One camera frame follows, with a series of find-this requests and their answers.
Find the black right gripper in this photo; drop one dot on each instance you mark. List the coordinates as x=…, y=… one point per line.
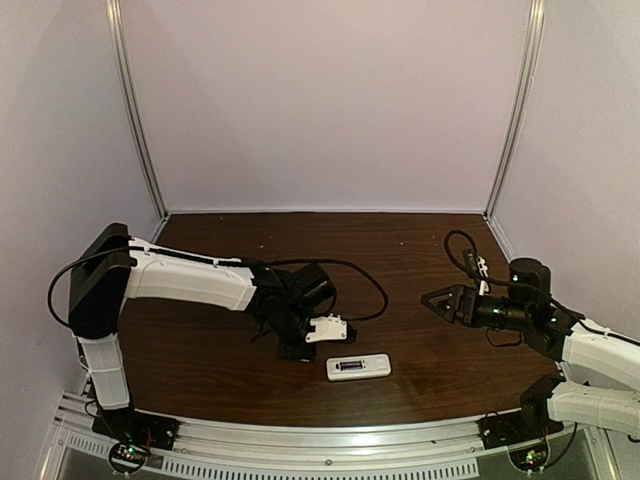
x=463, y=295

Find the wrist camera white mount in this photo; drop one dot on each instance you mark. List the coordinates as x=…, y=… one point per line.
x=477, y=270
x=330, y=328

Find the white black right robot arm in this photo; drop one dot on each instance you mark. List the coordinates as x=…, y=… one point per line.
x=560, y=334

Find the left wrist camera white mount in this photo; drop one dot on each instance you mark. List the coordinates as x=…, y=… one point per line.
x=330, y=328

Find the circuit board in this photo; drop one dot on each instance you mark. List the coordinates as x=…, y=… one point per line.
x=529, y=457
x=127, y=459

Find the left aluminium frame post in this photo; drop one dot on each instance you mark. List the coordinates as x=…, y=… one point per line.
x=131, y=104

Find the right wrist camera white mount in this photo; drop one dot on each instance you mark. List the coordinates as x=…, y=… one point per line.
x=477, y=270

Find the white remote control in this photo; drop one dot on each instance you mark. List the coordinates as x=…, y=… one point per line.
x=375, y=366

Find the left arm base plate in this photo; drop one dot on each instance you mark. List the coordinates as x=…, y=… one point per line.
x=150, y=431

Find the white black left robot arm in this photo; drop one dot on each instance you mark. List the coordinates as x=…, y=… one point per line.
x=118, y=267

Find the right circuit board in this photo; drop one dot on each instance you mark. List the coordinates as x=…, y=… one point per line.
x=529, y=457

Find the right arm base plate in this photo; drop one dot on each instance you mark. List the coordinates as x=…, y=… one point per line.
x=511, y=428

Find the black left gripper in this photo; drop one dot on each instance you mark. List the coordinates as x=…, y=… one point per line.
x=289, y=353

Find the front aluminium rail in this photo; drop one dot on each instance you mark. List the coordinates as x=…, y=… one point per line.
x=450, y=449

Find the left circuit board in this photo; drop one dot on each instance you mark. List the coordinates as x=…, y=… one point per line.
x=127, y=459

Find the aluminium frame post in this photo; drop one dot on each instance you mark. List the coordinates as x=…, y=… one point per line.
x=527, y=70
x=131, y=104

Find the right aluminium frame post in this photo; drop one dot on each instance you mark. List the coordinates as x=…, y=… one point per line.
x=527, y=70

